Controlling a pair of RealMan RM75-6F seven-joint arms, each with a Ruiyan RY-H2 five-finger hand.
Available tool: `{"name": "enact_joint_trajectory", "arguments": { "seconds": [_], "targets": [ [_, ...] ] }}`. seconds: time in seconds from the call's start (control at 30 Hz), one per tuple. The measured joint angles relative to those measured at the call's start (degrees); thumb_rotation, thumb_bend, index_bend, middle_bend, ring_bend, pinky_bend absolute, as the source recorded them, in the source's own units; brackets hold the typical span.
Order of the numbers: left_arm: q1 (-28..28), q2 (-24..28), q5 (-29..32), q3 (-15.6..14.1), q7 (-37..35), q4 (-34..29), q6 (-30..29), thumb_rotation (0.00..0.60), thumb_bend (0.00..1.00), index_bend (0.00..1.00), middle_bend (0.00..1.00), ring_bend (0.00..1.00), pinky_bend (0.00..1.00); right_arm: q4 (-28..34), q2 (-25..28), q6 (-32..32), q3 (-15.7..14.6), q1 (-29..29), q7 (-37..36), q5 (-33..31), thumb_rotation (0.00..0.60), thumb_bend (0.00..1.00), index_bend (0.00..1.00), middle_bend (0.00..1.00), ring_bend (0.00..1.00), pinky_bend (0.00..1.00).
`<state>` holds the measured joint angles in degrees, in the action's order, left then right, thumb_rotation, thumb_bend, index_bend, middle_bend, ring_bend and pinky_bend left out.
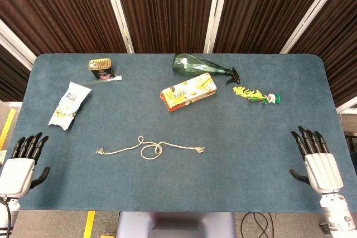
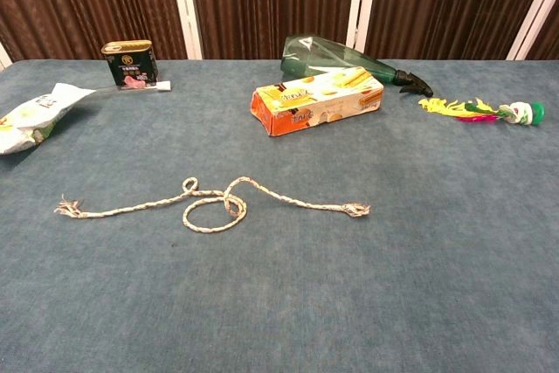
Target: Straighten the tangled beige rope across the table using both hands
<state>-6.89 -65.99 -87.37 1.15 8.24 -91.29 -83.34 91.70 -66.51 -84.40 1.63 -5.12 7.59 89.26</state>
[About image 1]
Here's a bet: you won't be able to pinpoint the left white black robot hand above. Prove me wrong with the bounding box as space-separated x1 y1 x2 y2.
0 132 51 198

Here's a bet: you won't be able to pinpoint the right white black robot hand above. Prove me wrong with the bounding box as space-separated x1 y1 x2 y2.
289 125 344 195

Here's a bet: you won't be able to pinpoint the beige twisted rope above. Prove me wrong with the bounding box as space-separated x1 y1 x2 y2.
95 135 206 161

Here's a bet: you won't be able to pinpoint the black equipment box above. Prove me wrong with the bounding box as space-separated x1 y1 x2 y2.
343 130 357 163

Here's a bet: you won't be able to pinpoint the yellow floor tape strip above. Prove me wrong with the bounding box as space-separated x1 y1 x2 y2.
83 210 96 238
0 108 17 151

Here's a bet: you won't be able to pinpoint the white green snack bag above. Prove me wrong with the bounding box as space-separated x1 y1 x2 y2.
47 81 92 132

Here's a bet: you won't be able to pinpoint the black gold luncheon meat can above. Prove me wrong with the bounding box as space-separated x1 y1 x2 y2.
88 58 116 80

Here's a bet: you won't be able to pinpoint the clear tube with white cap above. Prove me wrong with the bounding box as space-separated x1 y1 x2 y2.
80 75 123 86

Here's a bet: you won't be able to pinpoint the blue felt table mat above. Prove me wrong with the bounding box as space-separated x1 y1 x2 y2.
5 53 356 212

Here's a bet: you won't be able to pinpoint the grey robot torso base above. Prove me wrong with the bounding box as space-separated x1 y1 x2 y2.
116 211 237 238

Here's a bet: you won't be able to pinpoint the orange yellow biscuit box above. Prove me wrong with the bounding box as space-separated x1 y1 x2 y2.
160 72 218 113

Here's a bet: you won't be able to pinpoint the green spray bottle black trigger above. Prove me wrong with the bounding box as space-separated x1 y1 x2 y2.
172 53 240 85

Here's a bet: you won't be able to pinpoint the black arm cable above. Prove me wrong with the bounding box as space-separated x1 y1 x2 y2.
0 196 12 235

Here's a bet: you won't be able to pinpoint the black floor cables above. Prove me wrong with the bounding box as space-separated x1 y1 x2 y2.
240 211 276 238

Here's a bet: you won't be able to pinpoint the brown partition panel white frame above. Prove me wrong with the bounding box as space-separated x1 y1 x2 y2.
102 0 224 54
0 20 37 102
280 0 357 112
205 0 342 54
0 0 134 55

